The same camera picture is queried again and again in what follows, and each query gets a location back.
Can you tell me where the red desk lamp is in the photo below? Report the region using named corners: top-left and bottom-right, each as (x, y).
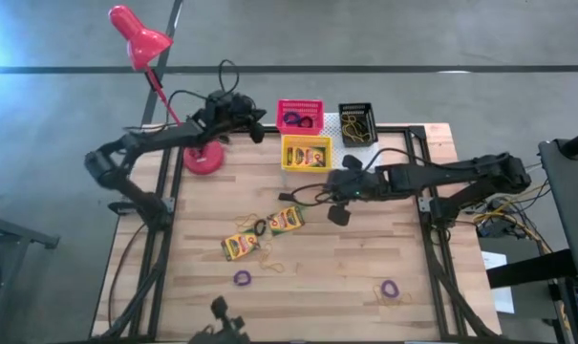
top-left (107, 4), bottom-right (226, 176)

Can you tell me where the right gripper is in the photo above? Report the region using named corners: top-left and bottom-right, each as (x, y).
top-left (326, 153), bottom-right (393, 227)

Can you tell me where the red plastic basket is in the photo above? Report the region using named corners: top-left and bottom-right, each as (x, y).
top-left (275, 98), bottom-right (326, 137)

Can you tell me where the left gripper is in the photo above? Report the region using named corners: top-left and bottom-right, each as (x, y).
top-left (195, 90), bottom-right (268, 145)

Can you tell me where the white paper sheet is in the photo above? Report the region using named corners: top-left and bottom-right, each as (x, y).
top-left (479, 249), bottom-right (517, 315)

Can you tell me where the yellow and blue cable bundle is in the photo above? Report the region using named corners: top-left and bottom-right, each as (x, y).
top-left (469, 180), bottom-right (557, 255)

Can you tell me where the grey metal stand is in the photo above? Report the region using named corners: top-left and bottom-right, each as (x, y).
top-left (0, 208), bottom-right (61, 344)

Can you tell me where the yellow green crayon box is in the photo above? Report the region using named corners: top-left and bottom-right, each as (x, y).
top-left (220, 231), bottom-right (263, 263)
top-left (287, 145), bottom-right (329, 169)
top-left (267, 204), bottom-right (307, 237)

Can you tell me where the black plastic basket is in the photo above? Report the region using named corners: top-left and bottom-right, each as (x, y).
top-left (337, 101), bottom-right (380, 149)

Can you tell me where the brown cable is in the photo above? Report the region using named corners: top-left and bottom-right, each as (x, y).
top-left (107, 222), bottom-right (147, 332)

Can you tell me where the black aluminium table frame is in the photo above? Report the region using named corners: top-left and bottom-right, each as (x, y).
top-left (96, 124), bottom-right (503, 341)

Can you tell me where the grey equipment panel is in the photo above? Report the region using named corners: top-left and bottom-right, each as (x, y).
top-left (536, 126), bottom-right (578, 288)

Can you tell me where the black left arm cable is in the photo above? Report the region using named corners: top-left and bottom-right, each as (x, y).
top-left (165, 58), bottom-right (241, 126)

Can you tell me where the black flat bar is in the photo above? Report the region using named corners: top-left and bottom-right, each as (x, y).
top-left (485, 247), bottom-right (578, 290)

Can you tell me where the white perforated metal shelf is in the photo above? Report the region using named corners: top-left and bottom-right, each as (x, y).
top-left (322, 112), bottom-right (383, 169)

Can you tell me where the yellow plastic basket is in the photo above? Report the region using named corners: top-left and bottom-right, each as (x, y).
top-left (281, 134), bottom-right (334, 174)

